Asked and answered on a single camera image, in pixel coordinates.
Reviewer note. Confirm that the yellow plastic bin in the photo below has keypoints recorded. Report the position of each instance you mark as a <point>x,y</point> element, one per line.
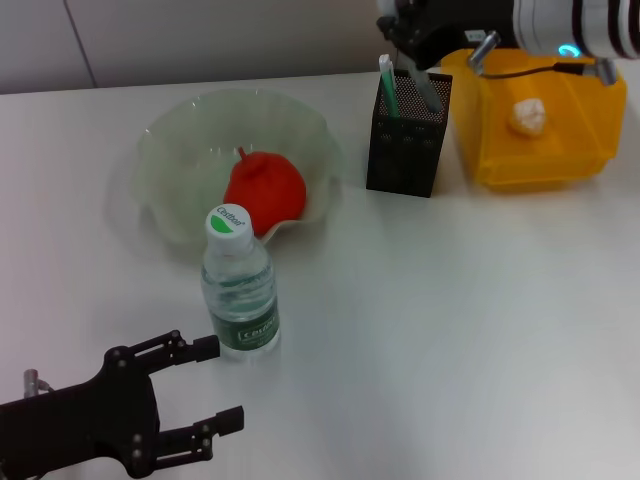
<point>550,160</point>

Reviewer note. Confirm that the green pen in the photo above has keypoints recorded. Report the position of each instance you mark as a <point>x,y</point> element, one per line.
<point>390,92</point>

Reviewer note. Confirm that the white paper ball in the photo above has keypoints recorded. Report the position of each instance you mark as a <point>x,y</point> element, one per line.
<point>526,117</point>

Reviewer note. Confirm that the black mesh pen holder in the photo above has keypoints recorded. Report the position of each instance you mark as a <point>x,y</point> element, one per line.
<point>405,155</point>

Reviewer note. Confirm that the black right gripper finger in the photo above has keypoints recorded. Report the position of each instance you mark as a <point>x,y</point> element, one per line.
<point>412,10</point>
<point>402,35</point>

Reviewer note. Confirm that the green glass fruit plate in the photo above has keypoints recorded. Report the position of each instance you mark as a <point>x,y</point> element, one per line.
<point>175,165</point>

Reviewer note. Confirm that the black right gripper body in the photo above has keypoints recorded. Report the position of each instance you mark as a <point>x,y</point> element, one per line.
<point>460,22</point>

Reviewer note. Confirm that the silver connector plug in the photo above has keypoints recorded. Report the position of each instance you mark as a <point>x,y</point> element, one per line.
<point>482,52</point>
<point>32,381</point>

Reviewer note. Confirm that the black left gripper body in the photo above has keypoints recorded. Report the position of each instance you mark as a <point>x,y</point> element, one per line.
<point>85,415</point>

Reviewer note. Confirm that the clear green-label water bottle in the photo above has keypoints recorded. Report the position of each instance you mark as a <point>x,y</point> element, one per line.
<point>240,295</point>

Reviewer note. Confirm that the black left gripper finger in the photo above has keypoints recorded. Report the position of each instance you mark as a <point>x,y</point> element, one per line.
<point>205,347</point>
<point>227,420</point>

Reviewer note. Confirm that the grey marker pen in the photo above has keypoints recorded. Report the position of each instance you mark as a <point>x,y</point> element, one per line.
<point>427,90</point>

